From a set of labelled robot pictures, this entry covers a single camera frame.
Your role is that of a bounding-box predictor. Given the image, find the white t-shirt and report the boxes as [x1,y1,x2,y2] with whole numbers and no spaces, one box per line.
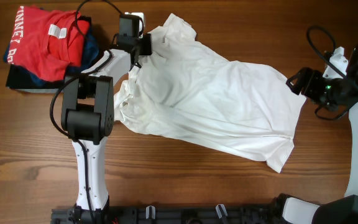
[114,14,306,172]

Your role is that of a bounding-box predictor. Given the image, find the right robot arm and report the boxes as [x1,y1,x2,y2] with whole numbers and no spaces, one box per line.
[268,46,358,223]

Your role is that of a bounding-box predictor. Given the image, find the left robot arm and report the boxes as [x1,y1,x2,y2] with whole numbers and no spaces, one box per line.
[51,12,152,223]

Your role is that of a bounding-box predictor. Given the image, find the red folded t-shirt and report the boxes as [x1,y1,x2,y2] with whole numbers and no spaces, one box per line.
[6,6,91,82]

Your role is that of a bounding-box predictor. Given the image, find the black folded garment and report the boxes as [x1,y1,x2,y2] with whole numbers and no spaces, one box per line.
[6,27,100,93]

